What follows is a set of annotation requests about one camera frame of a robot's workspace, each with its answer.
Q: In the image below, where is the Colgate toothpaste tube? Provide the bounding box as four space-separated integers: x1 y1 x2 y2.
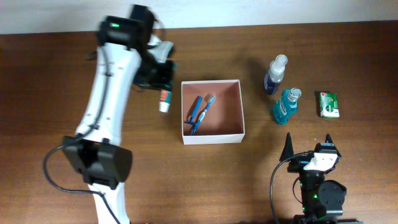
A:
159 90 172 113

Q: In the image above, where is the blue Listerine mouthwash bottle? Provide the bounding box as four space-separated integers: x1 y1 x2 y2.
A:
273 88 302 124

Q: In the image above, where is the blue disposable razor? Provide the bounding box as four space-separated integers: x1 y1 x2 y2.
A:
185 96 203 126

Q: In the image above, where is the blue toothbrush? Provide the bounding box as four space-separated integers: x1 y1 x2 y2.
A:
189 95 216 136

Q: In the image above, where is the clear pump bottle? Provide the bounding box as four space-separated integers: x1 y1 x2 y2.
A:
264 54 288 95

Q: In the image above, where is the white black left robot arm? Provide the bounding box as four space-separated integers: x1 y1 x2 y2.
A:
61 4 176 223

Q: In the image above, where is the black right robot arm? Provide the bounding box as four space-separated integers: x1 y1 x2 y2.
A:
279 134 360 224

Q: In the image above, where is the green Dettol soap bar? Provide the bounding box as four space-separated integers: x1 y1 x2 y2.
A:
320 92 340 118

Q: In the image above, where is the white box, pink interior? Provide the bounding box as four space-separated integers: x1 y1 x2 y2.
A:
181 80 245 145

